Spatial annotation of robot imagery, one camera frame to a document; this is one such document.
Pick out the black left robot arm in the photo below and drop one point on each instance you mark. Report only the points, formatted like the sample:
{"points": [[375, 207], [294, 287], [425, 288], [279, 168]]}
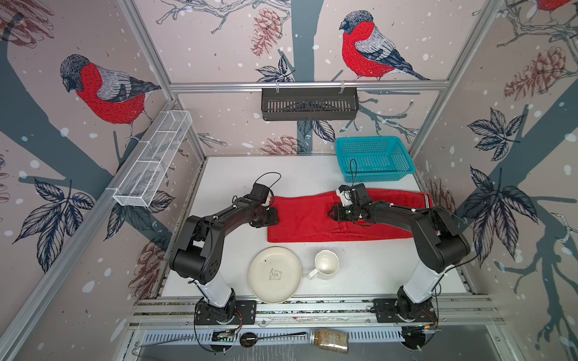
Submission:
{"points": [[199, 247]]}

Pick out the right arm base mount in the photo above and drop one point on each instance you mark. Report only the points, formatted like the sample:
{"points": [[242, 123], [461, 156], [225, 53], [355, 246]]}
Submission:
{"points": [[403, 309]]}

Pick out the cream round plate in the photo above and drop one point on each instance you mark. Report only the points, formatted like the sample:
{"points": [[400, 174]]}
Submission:
{"points": [[275, 275]]}

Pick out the red trousers with striped trim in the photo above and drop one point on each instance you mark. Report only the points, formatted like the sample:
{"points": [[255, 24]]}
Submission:
{"points": [[305, 219]]}

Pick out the glass jar with grains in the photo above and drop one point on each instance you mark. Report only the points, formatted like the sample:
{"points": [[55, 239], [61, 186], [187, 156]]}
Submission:
{"points": [[329, 339]]}

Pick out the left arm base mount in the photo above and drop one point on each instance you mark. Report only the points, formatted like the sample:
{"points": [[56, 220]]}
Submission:
{"points": [[235, 312]]}

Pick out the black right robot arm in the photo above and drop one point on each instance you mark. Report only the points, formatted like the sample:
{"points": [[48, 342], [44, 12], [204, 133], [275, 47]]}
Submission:
{"points": [[439, 242]]}

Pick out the cream ceramic mug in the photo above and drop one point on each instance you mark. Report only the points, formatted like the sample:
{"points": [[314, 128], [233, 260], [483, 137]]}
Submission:
{"points": [[327, 264]]}

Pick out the black hanging wall basket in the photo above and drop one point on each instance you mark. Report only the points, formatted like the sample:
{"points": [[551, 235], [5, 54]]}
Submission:
{"points": [[305, 104]]}

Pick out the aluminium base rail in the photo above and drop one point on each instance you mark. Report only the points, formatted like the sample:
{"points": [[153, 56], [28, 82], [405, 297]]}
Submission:
{"points": [[185, 321]]}

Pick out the teal plastic basket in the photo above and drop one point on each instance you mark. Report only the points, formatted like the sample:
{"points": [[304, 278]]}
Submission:
{"points": [[373, 159]]}

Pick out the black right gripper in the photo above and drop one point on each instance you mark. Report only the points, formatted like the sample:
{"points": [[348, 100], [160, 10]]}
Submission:
{"points": [[339, 212]]}

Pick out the black spoon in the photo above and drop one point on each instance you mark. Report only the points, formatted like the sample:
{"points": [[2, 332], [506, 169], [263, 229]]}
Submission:
{"points": [[250, 339]]}

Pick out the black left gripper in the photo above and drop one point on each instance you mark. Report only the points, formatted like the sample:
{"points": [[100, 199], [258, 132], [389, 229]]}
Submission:
{"points": [[274, 217]]}

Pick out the white wire mesh shelf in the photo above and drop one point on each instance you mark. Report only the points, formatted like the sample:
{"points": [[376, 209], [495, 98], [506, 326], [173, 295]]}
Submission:
{"points": [[148, 171]]}

